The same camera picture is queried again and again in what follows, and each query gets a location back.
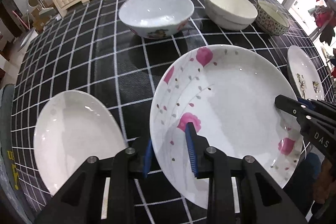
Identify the bear print white plate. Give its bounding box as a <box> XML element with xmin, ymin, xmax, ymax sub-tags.
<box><xmin>287</xmin><ymin>45</ymin><xmax>324</xmax><ymax>100</ymax></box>

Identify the pink flower white plate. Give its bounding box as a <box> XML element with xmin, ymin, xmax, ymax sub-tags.
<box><xmin>150</xmin><ymin>45</ymin><xmax>302</xmax><ymax>208</ymax></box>

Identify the person right hand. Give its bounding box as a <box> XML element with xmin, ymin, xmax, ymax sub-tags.
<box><xmin>312</xmin><ymin>157</ymin><xmax>336</xmax><ymax>214</ymax></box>

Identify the plain white plate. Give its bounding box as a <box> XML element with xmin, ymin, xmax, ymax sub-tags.
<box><xmin>34</xmin><ymin>90</ymin><xmax>126</xmax><ymax>195</ymax></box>

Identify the black floral patterned bowl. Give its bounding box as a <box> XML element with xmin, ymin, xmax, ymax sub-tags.
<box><xmin>255</xmin><ymin>0</ymin><xmax>290</xmax><ymax>36</ymax></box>

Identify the black white grid tablecloth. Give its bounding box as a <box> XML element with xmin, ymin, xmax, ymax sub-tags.
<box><xmin>9</xmin><ymin>0</ymin><xmax>335</xmax><ymax>218</ymax></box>

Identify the plain cream bowl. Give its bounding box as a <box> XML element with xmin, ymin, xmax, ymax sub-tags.
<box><xmin>204</xmin><ymin>0</ymin><xmax>258</xmax><ymax>31</ymax></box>

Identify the white bowl with flower print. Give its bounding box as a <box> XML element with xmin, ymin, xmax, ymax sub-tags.
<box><xmin>118</xmin><ymin>0</ymin><xmax>194</xmax><ymax>39</ymax></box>

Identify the white floor mop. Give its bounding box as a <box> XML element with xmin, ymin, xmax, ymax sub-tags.
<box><xmin>37</xmin><ymin>0</ymin><xmax>56</xmax><ymax>17</ymax></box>

